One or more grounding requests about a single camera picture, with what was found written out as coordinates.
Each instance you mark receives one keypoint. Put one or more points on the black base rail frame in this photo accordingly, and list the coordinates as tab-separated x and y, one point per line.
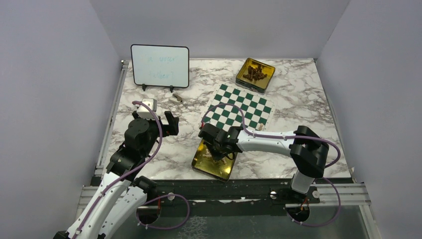
250	197

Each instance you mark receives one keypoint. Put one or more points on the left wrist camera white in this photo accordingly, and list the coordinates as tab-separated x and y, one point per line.
145	107

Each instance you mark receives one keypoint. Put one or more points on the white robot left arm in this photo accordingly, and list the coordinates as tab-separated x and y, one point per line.
121	190

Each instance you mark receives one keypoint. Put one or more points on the gold tin white pieces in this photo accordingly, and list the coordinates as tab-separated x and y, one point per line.
218	171

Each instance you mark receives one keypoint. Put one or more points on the small tan clip object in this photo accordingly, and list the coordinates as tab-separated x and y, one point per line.
176	99

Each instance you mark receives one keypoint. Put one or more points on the gold tin dark pieces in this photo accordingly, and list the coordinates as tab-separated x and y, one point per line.
256	86

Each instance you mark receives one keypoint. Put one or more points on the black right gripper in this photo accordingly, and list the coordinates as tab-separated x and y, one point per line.
216	157

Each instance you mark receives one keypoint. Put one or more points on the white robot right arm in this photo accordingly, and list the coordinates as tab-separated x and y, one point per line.
308	151

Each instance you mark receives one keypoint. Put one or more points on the green white chess board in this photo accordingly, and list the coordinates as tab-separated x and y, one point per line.
232	106

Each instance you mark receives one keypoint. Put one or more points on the small whiteboard on stand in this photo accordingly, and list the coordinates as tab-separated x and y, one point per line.
160	66

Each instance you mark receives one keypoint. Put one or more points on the pile of dark chess pieces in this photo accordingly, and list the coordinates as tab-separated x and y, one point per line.
255	74

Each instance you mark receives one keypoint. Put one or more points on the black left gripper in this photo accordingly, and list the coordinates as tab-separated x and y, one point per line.
172	128

